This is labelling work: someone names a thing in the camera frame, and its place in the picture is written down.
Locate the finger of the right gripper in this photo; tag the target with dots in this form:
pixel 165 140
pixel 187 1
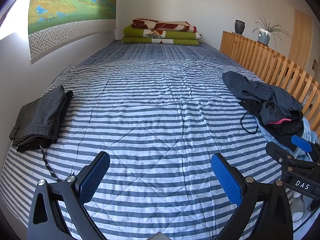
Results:
pixel 283 157
pixel 302 144

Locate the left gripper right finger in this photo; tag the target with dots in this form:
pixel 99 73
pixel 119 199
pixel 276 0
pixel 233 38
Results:
pixel 275 219

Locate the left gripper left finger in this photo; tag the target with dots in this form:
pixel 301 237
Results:
pixel 46 220

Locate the dark navy blue pants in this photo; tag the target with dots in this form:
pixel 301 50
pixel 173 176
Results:
pixel 270 104

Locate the light blue denim jeans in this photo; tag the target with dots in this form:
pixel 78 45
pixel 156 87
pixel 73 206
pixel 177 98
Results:
pixel 307 135

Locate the black jacket pink stripe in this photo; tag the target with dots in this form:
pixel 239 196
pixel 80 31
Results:
pixel 283 132

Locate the folded dark grey pants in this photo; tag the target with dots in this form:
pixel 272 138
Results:
pixel 39 122

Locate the wooden door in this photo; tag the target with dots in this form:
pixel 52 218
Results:
pixel 301 39

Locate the potted spider plant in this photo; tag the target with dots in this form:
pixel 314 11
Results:
pixel 267 31

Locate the blue white striped bedspread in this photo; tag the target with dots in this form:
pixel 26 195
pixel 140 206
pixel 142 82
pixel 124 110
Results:
pixel 160 112

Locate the dark ceramic vase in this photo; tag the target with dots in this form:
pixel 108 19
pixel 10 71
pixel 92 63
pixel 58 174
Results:
pixel 239 27

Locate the wooden slatted bed rail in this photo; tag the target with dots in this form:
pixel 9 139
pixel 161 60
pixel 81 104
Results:
pixel 275 69

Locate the landscape wall hanging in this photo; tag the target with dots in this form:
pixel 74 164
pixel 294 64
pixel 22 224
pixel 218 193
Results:
pixel 53 24

